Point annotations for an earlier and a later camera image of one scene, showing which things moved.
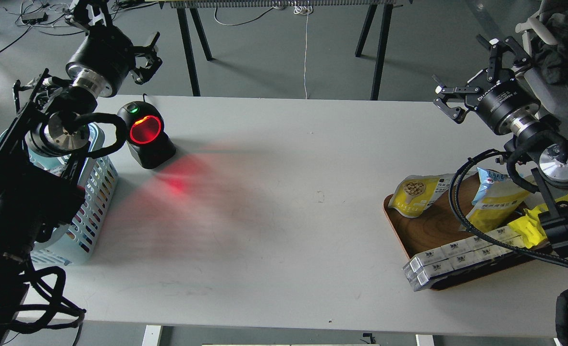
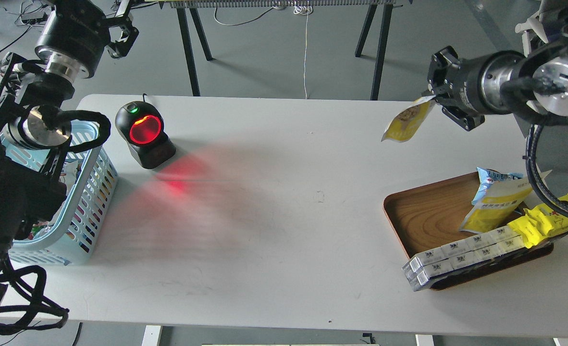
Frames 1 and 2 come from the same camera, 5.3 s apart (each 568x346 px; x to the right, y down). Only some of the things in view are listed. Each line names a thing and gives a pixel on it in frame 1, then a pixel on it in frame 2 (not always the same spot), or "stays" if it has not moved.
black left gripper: (105, 57) -> (75, 36)
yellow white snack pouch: (413, 194) -> (404, 124)
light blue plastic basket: (97, 181) stays
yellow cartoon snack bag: (529, 228) stays
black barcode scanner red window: (146, 139) stays
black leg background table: (196, 6) stays
